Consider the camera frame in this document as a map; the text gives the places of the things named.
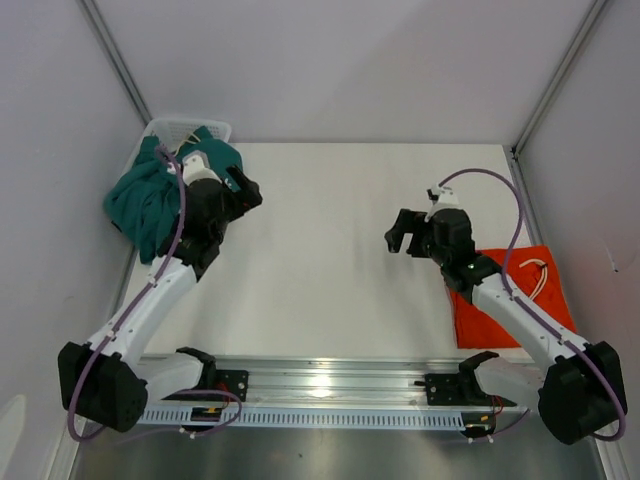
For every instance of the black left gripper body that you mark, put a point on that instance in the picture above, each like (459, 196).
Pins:
(232, 211)

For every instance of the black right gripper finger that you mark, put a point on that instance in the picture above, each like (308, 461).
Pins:
(414, 224)
(394, 238)

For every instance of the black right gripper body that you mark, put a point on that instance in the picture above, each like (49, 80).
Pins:
(438, 254)

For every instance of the teal green shorts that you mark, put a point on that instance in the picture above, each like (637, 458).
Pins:
(145, 202)

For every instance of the orange shorts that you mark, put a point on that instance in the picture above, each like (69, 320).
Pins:
(534, 271)

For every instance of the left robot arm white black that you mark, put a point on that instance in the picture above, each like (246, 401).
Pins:
(104, 379)

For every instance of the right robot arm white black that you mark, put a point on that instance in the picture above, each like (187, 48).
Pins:
(581, 390)

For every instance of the white plastic laundry basket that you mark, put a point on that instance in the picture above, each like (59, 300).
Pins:
(171, 131)

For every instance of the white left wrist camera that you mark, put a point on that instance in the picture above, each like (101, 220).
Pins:
(196, 167)

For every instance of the right side table rail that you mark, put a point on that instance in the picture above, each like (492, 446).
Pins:
(534, 230)

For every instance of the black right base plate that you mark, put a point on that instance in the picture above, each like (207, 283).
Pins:
(460, 388)

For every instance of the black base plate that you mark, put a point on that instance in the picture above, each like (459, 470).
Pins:
(233, 381)
(460, 388)

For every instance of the aluminium mounting rail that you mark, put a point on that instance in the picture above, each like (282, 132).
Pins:
(336, 383)

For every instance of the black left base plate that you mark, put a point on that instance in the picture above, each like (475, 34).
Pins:
(233, 381)

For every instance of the slotted grey cable duct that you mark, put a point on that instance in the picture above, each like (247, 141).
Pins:
(252, 416)

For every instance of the left corner aluminium post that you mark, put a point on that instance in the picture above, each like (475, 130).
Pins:
(112, 52)

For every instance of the corner aluminium post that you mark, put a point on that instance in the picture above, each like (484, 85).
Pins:
(112, 52)
(571, 55)

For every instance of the right corner aluminium post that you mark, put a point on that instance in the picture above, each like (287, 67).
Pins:
(571, 55)

